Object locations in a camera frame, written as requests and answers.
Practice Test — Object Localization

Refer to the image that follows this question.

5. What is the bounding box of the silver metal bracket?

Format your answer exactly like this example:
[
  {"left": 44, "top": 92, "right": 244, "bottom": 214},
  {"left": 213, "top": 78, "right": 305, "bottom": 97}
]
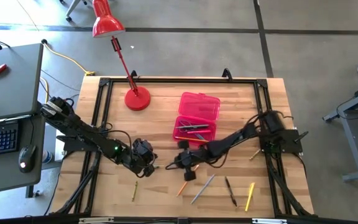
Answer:
[
  {"left": 252, "top": 218, "right": 288, "bottom": 224},
  {"left": 78, "top": 217, "right": 115, "bottom": 224}
]

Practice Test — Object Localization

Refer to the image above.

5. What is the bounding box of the black metal table frame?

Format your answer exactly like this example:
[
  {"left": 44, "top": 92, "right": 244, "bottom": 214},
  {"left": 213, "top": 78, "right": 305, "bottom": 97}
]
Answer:
[{"left": 73, "top": 77, "right": 295, "bottom": 218}]

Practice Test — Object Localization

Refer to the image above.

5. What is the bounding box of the black computer mouse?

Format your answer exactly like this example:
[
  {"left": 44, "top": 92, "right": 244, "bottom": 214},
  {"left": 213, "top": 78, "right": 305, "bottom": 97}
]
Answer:
[{"left": 17, "top": 144, "right": 38, "bottom": 174}]

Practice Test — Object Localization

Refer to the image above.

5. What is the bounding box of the yellow pen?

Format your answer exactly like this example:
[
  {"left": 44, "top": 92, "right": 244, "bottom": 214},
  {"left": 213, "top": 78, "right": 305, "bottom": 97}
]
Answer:
[{"left": 244, "top": 182, "right": 256, "bottom": 212}]

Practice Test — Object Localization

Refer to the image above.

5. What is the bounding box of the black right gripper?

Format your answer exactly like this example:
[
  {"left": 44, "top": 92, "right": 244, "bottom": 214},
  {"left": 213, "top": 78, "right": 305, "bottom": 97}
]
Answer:
[{"left": 165, "top": 139, "right": 213, "bottom": 182}]

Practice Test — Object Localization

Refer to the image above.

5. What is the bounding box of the grey desk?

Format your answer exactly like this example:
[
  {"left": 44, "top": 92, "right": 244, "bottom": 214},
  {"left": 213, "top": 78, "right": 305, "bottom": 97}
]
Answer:
[{"left": 0, "top": 116, "right": 46, "bottom": 196}]

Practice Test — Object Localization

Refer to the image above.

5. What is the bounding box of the dark maroon pen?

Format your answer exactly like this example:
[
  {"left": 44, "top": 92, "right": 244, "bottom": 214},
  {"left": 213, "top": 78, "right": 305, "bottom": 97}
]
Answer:
[{"left": 224, "top": 177, "right": 238, "bottom": 207}]

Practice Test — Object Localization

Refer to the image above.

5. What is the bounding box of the short olive pencil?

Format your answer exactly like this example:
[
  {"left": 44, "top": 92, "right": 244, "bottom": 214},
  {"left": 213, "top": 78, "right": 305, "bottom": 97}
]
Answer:
[{"left": 131, "top": 180, "right": 139, "bottom": 202}]

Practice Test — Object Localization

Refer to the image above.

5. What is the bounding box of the red desk lamp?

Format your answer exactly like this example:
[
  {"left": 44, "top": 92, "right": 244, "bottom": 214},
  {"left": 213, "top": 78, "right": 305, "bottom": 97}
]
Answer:
[{"left": 91, "top": 0, "right": 152, "bottom": 112}]

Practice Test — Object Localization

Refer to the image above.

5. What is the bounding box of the pink plastic supply box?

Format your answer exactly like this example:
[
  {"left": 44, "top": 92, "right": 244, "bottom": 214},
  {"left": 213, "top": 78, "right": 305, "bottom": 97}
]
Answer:
[{"left": 172, "top": 91, "right": 221, "bottom": 147}]

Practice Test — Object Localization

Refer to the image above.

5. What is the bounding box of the black cable bundle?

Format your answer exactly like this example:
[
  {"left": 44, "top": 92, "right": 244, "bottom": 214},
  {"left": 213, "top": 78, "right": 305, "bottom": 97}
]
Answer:
[
  {"left": 265, "top": 154, "right": 315, "bottom": 217},
  {"left": 53, "top": 152, "right": 102, "bottom": 215}
]

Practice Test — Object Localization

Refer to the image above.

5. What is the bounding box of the office chair base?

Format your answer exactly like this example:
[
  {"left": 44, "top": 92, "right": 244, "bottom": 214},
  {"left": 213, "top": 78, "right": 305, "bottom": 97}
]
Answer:
[{"left": 59, "top": 0, "right": 88, "bottom": 22}]

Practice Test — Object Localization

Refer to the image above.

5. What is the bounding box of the black pen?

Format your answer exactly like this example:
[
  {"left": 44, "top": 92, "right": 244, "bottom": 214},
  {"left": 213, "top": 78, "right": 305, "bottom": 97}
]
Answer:
[{"left": 175, "top": 124, "right": 210, "bottom": 129}]

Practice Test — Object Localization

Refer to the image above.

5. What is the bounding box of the grey side table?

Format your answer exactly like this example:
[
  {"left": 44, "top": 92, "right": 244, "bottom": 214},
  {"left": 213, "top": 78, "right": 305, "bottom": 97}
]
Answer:
[{"left": 321, "top": 80, "right": 358, "bottom": 183}]

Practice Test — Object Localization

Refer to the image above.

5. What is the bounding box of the yellow cable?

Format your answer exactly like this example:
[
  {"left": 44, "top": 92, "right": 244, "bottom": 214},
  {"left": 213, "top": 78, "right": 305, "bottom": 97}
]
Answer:
[{"left": 40, "top": 39, "right": 96, "bottom": 103}]

